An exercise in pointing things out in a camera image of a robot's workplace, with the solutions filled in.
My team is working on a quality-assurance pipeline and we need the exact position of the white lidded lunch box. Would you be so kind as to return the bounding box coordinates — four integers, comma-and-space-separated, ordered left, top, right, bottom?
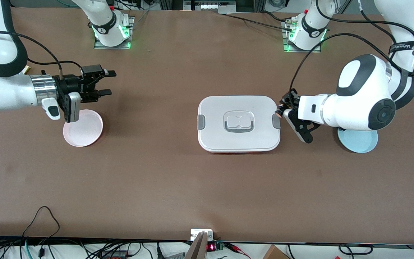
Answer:
197, 95, 281, 154

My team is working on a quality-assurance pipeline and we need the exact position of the brown cardboard box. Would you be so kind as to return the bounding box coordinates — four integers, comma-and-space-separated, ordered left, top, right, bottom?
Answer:
263, 245, 290, 259

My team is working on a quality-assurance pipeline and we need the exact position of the small white electronic box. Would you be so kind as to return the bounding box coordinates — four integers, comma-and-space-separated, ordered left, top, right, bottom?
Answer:
190, 229, 214, 241

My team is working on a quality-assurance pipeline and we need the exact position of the pink round plate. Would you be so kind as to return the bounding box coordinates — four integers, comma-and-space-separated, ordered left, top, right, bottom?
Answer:
63, 109, 104, 147

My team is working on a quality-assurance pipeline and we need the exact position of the light blue round plate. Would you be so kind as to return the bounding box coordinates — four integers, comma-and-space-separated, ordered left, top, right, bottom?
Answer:
337, 128, 378, 154

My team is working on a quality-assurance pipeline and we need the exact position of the gray metal bar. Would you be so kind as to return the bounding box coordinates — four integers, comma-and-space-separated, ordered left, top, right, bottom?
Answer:
184, 231, 207, 259

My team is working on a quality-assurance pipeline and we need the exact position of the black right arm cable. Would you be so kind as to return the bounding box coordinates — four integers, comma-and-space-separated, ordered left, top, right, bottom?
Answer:
0, 31, 85, 80

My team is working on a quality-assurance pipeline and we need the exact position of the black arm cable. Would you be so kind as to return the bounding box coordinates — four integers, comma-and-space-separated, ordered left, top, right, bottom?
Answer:
289, 0, 414, 94
0, 31, 85, 80

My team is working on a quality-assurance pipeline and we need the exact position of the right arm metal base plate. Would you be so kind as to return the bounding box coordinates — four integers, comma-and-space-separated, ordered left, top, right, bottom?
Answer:
94, 15, 135, 50

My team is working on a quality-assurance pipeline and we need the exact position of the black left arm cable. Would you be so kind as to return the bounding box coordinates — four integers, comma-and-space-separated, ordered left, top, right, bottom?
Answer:
289, 0, 414, 94

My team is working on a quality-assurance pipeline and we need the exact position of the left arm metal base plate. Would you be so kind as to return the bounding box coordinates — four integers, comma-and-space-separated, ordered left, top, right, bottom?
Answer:
282, 20, 322, 53

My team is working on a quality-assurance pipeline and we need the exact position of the black cable to base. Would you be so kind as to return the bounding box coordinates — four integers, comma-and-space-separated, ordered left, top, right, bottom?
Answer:
221, 14, 294, 29

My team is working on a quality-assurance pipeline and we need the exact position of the black looped table cable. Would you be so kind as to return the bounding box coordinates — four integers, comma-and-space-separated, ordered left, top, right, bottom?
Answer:
22, 206, 61, 252

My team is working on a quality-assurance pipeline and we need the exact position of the black left arm strap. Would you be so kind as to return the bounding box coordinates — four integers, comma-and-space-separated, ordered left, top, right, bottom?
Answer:
388, 40, 414, 55

